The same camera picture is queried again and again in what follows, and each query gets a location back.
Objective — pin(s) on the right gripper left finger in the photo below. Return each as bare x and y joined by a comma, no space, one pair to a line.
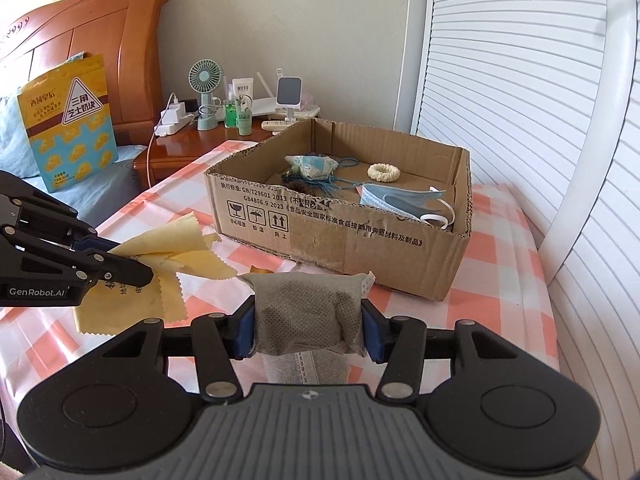
218,339

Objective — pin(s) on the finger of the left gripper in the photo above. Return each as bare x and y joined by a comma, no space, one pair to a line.
110,268
95,243

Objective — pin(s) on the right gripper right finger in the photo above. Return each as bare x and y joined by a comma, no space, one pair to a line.
399,343

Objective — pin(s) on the yellow cleaning cloth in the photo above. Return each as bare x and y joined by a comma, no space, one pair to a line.
177,247

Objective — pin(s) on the grey mesh fabric pouch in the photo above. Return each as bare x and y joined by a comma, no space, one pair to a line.
306,325

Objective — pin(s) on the blue surgical face mask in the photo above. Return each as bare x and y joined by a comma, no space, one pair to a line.
405,202

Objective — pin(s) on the cream ring blue tassel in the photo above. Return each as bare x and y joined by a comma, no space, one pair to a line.
380,172

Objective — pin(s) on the brown hair scrunchie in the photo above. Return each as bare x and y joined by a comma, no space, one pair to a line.
302,186

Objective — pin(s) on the blue patterned sachet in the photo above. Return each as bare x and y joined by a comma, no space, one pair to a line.
312,167

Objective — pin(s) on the blue bed sheet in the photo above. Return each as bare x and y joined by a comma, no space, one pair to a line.
96,197

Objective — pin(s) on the wooden nightstand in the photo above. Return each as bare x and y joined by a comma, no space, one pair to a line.
169,154

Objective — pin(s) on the yellow blue snack bag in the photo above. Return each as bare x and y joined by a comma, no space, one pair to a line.
67,117

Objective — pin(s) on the brown cardboard box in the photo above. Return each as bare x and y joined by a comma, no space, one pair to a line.
420,255

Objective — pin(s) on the green sanitizer bottle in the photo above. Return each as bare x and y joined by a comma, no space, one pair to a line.
230,113

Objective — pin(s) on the green tube bottle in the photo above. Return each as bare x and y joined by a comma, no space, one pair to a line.
244,115

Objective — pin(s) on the green desk fan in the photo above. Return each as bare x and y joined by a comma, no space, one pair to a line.
204,78

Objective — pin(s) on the white remote control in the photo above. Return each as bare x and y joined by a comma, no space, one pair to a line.
275,126

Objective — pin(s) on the white cream tube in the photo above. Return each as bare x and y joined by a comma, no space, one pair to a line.
243,88

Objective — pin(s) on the white wifi router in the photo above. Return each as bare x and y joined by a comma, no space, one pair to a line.
267,106

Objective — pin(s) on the wooden bed headboard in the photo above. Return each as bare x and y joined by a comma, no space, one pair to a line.
124,32

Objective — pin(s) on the phone on white stand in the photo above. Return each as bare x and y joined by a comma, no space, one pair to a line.
289,94

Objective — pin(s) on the white louvered closet door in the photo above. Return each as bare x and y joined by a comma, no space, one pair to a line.
545,96

